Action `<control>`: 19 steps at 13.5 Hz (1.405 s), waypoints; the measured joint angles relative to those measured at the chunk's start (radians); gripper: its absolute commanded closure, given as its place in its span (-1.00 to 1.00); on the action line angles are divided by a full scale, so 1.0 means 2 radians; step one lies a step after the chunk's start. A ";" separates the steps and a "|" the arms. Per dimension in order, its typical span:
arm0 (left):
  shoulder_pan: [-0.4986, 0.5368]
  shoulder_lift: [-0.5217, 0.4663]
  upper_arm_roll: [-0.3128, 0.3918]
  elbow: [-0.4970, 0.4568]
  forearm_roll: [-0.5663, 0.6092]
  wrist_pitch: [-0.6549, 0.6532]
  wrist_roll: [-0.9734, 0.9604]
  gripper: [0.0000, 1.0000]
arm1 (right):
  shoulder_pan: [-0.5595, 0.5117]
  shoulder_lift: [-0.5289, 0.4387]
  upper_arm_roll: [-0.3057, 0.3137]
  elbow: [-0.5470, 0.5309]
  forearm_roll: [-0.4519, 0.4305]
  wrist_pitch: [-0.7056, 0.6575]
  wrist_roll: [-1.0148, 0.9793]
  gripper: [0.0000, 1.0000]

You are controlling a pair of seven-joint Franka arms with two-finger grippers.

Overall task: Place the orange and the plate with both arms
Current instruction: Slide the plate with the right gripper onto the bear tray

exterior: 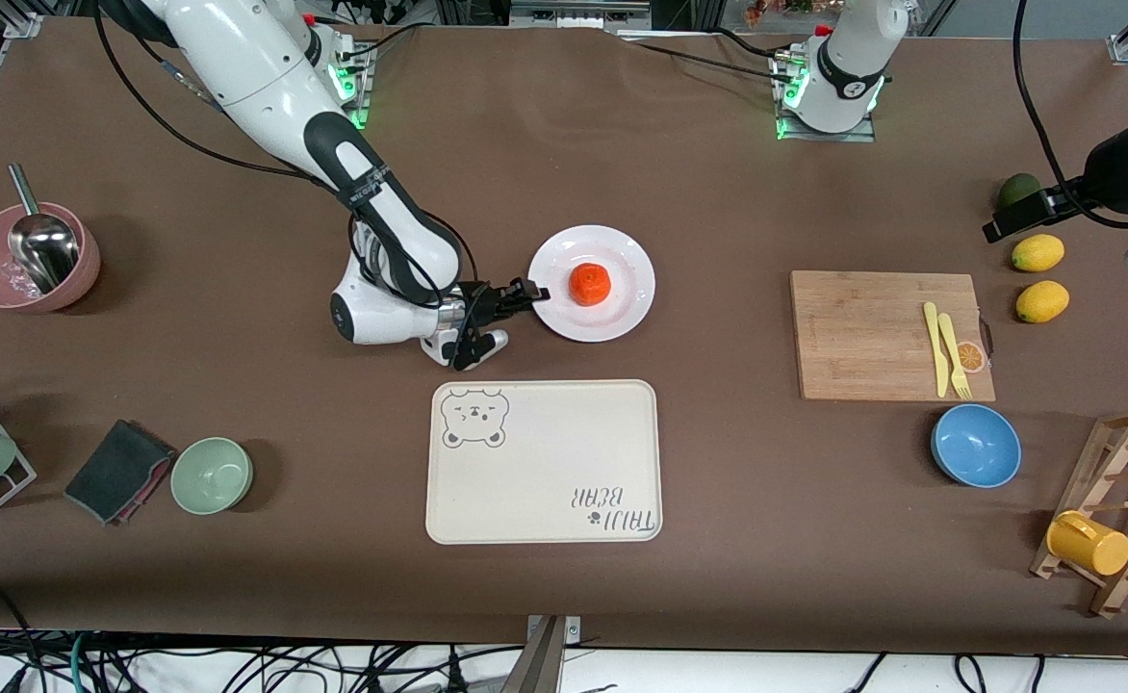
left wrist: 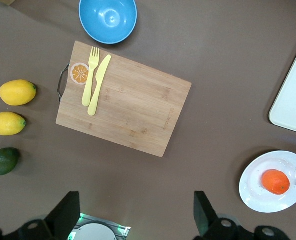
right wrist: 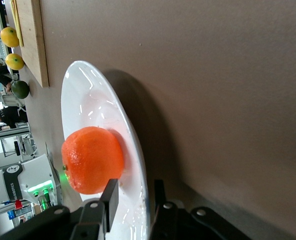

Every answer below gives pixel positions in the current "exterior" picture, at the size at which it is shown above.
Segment cream tray with bear print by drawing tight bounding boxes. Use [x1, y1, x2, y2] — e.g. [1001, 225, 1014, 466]
[425, 379, 663, 546]

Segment metal table clamp bracket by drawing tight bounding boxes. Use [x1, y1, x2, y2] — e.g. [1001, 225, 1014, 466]
[526, 614, 581, 693]

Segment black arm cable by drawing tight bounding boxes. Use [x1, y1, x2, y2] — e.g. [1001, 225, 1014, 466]
[92, 0, 339, 189]
[1012, 0, 1128, 232]

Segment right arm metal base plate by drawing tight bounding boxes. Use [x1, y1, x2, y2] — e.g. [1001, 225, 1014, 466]
[328, 43, 373, 131]

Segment white round plate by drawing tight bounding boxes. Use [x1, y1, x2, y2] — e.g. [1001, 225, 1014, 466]
[526, 225, 655, 344]

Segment yellow mug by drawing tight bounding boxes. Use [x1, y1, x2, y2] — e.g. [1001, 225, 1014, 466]
[1046, 510, 1128, 578]

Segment wooden cutting board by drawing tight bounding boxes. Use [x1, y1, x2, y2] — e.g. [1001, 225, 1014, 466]
[790, 270, 997, 402]

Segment metal scoop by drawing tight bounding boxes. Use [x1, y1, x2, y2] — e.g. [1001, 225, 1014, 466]
[8, 164, 80, 295]

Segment dark green avocado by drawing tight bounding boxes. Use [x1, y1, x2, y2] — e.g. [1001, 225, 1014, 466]
[997, 173, 1042, 209]

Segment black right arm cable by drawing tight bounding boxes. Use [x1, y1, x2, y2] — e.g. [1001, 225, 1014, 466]
[92, 0, 339, 189]

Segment pale green bowl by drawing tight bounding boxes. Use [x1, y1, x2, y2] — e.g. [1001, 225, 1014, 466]
[170, 437, 254, 516]

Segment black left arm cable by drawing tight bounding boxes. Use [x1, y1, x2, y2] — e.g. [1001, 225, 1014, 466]
[1012, 0, 1128, 232]

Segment dark grey folded cloth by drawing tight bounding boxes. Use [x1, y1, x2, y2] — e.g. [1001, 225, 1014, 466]
[64, 419, 177, 526]

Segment yellow lemon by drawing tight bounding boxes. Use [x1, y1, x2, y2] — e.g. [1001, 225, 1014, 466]
[1015, 280, 1071, 324]
[1012, 234, 1066, 273]

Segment orange fruit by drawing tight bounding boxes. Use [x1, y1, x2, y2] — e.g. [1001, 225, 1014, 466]
[569, 262, 613, 307]

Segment blue bowl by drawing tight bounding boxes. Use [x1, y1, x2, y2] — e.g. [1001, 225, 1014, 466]
[931, 403, 1023, 489]

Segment yellow plastic knife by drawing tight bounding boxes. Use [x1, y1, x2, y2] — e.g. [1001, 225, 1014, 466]
[923, 301, 951, 398]

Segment green cable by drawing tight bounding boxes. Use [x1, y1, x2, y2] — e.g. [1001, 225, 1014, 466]
[66, 630, 95, 693]

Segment yellow plastic fork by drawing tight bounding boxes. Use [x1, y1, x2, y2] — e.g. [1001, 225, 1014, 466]
[937, 313, 972, 400]

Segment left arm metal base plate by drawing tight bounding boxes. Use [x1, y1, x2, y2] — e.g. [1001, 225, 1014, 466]
[774, 48, 878, 143]

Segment black cable on table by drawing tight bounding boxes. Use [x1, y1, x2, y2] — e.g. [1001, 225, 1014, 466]
[622, 38, 788, 78]

